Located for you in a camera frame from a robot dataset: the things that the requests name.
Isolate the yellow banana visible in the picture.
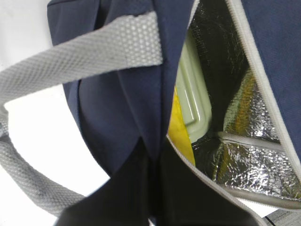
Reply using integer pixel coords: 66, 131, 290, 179
168, 88, 196, 166

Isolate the green lidded glass container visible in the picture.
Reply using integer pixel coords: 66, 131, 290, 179
176, 38, 212, 143

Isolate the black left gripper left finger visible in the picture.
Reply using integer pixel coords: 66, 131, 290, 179
56, 138, 153, 226

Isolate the navy insulated lunch bag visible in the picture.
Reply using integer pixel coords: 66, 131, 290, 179
0, 0, 301, 226

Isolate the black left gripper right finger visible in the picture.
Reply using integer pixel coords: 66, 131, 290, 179
150, 139, 259, 226

